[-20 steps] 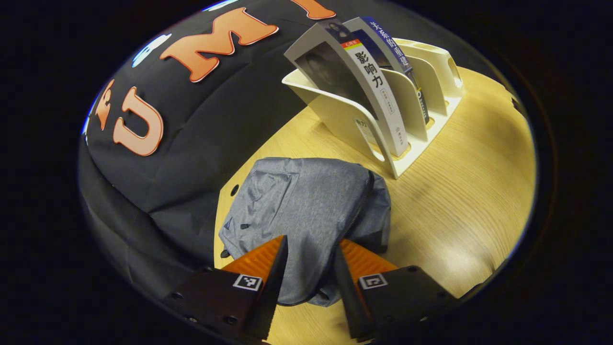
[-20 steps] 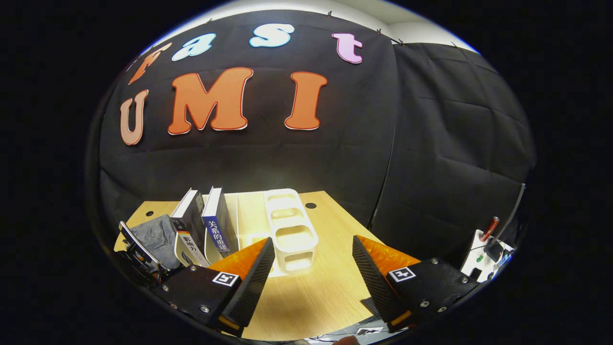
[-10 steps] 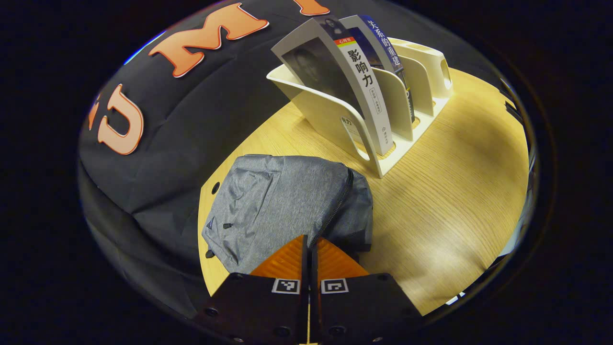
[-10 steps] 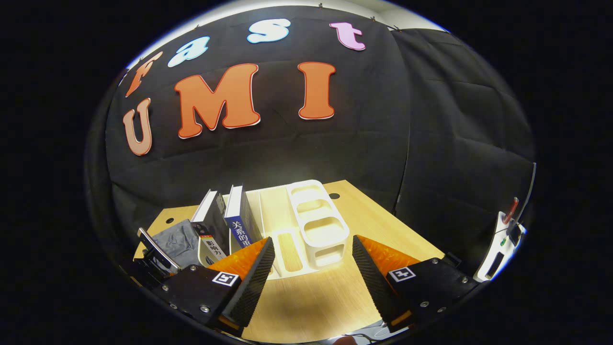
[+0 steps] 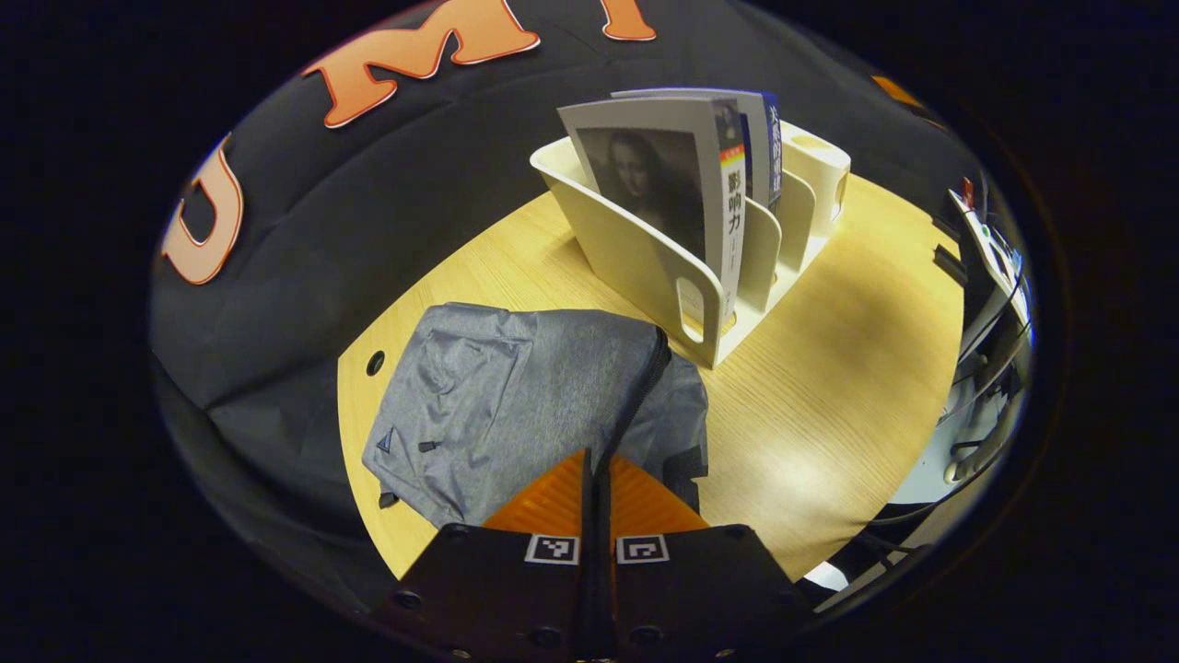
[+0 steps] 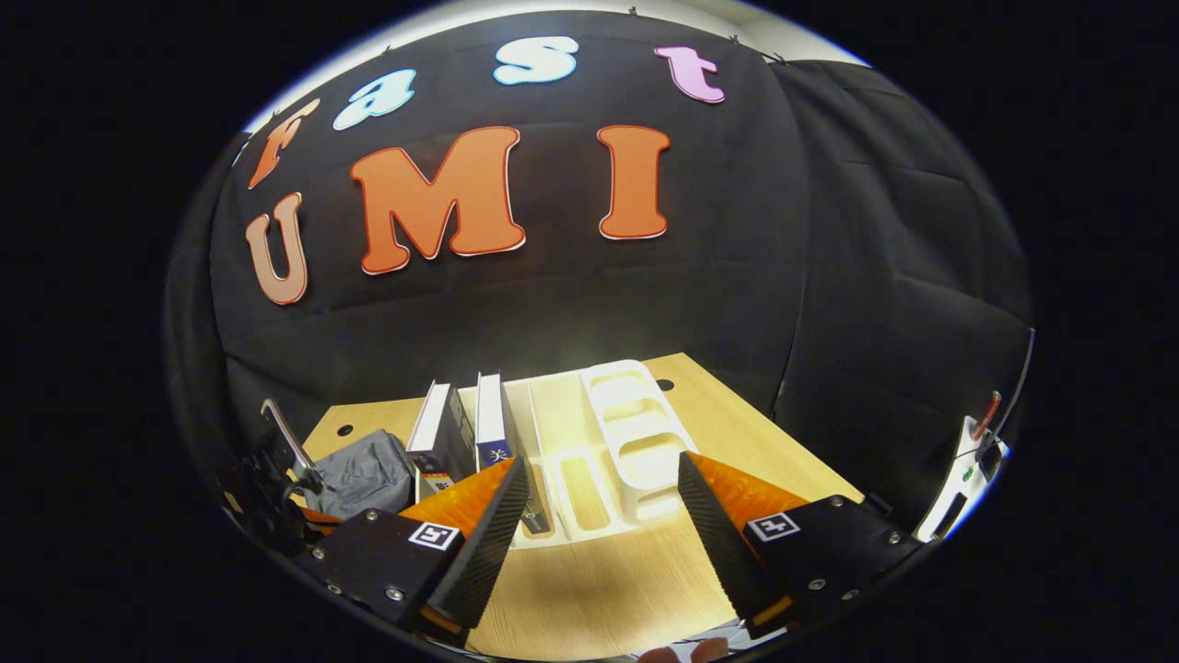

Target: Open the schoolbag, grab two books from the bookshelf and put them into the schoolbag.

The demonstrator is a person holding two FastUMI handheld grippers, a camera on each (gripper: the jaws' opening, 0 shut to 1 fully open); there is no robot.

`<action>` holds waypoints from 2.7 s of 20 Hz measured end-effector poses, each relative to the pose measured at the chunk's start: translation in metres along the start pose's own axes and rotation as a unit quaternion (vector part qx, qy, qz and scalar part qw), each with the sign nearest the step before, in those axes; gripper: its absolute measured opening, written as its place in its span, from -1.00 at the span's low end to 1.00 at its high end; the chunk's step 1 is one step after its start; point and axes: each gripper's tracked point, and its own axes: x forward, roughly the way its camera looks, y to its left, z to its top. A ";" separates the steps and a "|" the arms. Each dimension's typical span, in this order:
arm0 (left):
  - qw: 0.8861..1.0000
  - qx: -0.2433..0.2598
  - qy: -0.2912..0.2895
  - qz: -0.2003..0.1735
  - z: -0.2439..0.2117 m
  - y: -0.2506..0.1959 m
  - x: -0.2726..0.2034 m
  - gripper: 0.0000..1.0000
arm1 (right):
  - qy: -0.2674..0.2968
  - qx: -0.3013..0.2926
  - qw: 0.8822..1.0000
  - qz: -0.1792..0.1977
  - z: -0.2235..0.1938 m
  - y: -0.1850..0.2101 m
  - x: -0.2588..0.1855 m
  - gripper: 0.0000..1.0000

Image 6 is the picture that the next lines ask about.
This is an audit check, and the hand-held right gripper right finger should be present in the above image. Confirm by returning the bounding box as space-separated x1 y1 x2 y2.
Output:
677 451 924 641

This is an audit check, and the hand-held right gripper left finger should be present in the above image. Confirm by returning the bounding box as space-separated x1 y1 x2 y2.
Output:
293 456 533 650

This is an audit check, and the grey schoolbag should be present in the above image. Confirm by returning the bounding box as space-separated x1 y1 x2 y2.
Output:
304 428 417 522

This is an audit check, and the white portrait cover book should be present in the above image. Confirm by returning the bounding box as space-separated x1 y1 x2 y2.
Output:
405 381 477 503

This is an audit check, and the blue spine book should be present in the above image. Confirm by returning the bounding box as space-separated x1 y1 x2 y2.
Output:
473 371 522 471

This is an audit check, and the white bookshelf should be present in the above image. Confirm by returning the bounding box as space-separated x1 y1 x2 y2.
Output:
456 359 701 552

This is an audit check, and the white control box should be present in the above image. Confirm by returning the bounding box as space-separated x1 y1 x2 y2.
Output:
912 391 1011 544

